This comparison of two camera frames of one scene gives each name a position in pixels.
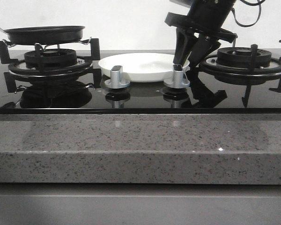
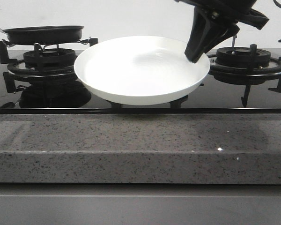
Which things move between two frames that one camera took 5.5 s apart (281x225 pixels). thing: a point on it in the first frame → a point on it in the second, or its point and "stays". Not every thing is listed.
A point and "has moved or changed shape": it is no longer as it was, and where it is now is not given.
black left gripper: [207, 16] → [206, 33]
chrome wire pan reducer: [86, 42] stays
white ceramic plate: [142, 67] has moved or changed shape
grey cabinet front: [75, 204] stays
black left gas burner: [51, 58] stays
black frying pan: [42, 34] stays
